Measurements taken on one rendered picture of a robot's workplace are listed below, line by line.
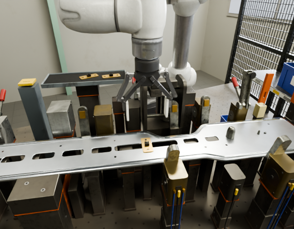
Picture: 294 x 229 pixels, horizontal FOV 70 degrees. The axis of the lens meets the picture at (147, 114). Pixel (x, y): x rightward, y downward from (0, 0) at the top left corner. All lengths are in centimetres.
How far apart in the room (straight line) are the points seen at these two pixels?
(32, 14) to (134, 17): 303
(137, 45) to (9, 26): 308
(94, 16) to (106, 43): 315
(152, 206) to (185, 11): 93
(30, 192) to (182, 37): 103
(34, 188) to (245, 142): 74
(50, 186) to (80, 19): 46
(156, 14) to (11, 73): 330
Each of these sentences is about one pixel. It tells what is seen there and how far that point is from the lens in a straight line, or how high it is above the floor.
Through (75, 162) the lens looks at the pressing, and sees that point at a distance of 78.
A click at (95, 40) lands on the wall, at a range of 370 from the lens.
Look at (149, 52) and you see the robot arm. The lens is 61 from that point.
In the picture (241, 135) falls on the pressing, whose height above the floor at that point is 100.
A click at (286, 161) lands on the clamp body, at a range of 81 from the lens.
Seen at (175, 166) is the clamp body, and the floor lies 105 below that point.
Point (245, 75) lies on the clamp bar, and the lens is 100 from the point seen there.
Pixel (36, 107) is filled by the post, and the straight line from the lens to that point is 110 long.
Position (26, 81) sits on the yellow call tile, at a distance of 109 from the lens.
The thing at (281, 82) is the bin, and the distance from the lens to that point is 144.
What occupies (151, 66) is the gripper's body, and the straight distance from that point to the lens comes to 63.
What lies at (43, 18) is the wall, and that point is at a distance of 357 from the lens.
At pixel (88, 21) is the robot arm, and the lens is 61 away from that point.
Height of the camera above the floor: 151
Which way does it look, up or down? 31 degrees down
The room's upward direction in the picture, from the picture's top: straight up
